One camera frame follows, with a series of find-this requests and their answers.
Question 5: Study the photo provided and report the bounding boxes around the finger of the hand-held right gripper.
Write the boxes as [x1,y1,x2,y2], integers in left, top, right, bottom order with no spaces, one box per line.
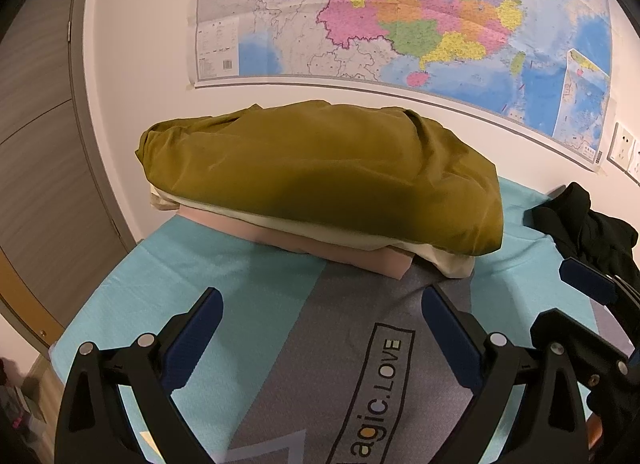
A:
[530,309,632,387]
[559,257,640,317]

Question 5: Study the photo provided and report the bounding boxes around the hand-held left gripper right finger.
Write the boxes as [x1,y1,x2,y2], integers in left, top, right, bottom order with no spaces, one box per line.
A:
[421,284,589,464]

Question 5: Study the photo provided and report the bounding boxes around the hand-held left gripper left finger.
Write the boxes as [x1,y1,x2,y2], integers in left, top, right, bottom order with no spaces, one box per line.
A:
[55,286,224,464]

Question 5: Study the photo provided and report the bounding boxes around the olive green jacket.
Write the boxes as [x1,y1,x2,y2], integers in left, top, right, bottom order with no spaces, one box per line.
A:
[135,100,504,257]

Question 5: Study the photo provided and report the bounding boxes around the black garment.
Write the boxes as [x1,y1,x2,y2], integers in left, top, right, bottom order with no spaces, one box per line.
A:
[524,183,640,285]

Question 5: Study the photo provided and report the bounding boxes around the cream garment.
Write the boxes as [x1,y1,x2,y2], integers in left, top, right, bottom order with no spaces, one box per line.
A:
[149,184,476,279]

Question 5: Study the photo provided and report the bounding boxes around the teal and grey bed sheet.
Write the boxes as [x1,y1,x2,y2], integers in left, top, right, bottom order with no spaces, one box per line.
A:
[50,176,640,464]

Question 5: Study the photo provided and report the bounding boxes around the pink folded garment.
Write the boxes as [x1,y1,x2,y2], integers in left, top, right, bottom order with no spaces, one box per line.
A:
[177,206,416,281]

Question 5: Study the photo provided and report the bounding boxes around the grey brown sliding door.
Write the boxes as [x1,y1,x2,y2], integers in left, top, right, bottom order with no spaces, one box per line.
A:
[0,0,144,345]

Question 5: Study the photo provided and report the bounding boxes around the colourful wall map poster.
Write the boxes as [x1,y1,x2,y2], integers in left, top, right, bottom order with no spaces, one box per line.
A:
[187,0,614,175]

